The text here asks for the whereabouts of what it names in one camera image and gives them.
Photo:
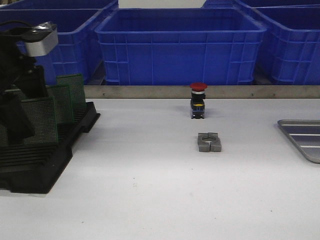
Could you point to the red emergency stop button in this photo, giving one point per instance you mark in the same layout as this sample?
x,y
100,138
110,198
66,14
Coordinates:
x,y
197,104

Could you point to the silver metal tray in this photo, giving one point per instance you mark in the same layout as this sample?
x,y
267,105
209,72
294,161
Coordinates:
x,y
304,135

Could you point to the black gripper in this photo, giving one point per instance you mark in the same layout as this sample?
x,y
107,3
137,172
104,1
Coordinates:
x,y
18,69

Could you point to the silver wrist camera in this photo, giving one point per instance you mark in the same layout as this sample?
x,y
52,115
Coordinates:
x,y
41,39

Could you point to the grey metal clamp block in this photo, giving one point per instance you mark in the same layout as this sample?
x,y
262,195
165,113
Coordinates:
x,y
209,142

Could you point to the centre blue plastic crate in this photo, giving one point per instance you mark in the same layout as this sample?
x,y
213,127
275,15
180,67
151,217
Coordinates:
x,y
167,47

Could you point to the black slotted board rack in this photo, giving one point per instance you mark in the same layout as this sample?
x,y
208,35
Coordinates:
x,y
35,168

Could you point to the blue plastic crate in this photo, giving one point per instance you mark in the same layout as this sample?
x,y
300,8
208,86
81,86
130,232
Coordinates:
x,y
290,50
167,47
77,51

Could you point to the rear right blue crate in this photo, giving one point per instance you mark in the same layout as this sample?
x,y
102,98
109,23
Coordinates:
x,y
258,3

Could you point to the left blue plastic crate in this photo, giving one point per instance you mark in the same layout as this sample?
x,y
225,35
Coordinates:
x,y
77,51

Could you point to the rear left blue crate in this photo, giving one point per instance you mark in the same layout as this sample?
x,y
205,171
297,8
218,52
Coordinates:
x,y
58,4

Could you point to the right blue plastic crate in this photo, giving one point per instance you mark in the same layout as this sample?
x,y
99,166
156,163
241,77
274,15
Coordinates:
x,y
290,50

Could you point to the green circuit board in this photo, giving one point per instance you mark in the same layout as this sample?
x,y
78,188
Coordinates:
x,y
41,113
76,86
63,107

